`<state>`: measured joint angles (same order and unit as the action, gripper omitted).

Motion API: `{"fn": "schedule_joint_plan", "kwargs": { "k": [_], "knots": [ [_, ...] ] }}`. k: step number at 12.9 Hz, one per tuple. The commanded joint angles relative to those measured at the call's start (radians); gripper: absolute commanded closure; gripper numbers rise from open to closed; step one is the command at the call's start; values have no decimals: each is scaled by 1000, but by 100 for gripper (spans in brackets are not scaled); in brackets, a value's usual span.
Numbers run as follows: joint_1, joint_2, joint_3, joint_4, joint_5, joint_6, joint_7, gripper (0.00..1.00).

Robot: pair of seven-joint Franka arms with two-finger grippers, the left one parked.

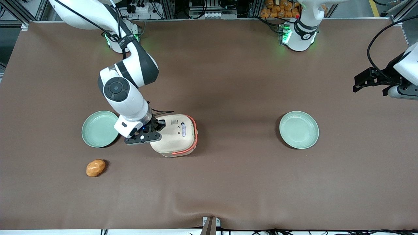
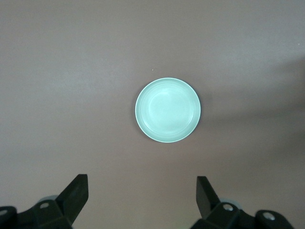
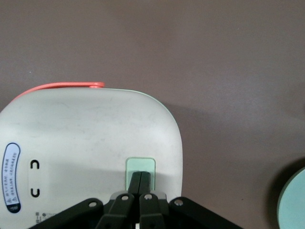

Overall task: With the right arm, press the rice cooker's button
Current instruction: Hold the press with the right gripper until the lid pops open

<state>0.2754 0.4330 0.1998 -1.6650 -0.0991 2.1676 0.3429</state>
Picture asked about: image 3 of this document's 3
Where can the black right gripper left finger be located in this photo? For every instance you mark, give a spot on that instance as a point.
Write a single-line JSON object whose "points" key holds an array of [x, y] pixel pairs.
{"points": [[119, 210]]}

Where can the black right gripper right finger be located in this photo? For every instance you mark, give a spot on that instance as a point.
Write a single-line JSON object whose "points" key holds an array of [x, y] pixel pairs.
{"points": [[152, 210]]}

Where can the cream rice cooker pink trim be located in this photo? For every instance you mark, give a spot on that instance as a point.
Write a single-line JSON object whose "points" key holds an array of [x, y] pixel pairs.
{"points": [[83, 133]]}

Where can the brown table cover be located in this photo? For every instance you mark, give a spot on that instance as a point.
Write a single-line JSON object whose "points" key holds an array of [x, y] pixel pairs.
{"points": [[190, 59]]}

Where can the pale green round plate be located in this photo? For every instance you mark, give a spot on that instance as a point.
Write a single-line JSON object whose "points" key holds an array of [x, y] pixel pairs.
{"points": [[294, 202]]}

